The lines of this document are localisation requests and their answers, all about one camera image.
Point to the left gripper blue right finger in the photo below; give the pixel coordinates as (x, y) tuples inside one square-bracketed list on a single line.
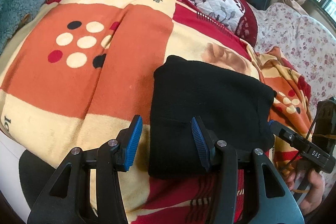
[(205, 140)]

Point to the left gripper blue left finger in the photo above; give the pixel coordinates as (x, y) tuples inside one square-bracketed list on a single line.
[(128, 140)]

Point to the black pants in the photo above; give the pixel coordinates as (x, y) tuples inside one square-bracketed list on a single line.
[(210, 113)]

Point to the person's right hand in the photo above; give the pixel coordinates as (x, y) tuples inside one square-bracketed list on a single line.
[(315, 194)]

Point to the orange red patterned blanket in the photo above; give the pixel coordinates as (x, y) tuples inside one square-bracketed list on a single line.
[(80, 71)]

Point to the floral bed sheet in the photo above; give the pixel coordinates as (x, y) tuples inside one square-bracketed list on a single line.
[(307, 44)]

